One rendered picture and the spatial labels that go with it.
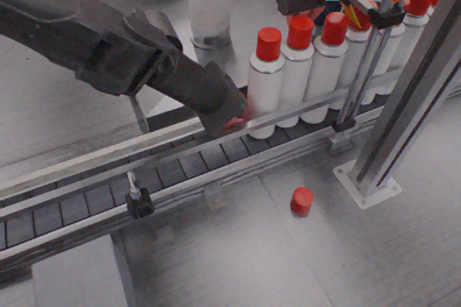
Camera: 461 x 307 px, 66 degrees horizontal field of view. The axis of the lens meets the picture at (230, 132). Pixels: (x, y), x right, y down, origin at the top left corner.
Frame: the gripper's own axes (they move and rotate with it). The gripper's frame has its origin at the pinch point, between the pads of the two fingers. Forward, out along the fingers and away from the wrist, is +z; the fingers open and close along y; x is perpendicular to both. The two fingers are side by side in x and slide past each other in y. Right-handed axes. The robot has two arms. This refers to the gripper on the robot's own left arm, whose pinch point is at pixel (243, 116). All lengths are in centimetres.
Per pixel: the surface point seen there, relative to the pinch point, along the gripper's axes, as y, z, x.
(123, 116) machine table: 17.9, -2.3, 20.4
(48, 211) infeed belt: -0.2, -15.6, 29.3
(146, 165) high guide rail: -4.2, -12.5, 12.0
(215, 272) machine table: -17.8, 0.1, 16.7
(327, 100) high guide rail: -4.7, 5.4, -11.6
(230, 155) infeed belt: -3.0, 2.0, 6.3
